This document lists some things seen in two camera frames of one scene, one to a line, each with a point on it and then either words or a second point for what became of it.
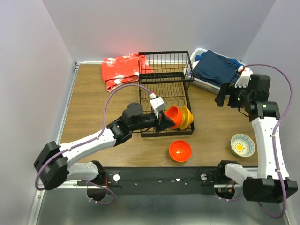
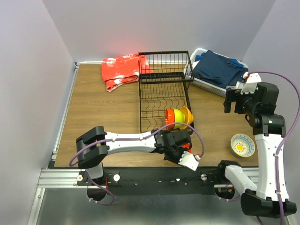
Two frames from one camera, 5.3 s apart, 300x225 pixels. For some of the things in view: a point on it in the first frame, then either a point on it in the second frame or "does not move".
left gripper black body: x=148 y=121 -> x=174 y=154
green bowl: x=185 y=118 -> x=179 y=117
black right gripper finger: x=228 y=89 -> x=230 y=96
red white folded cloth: x=117 y=71 does not move
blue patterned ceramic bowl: x=242 y=146 does not move
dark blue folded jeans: x=212 y=67 does not move
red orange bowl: x=174 y=113 does not move
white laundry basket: x=189 y=69 does not move
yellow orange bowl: x=187 y=117 does not move
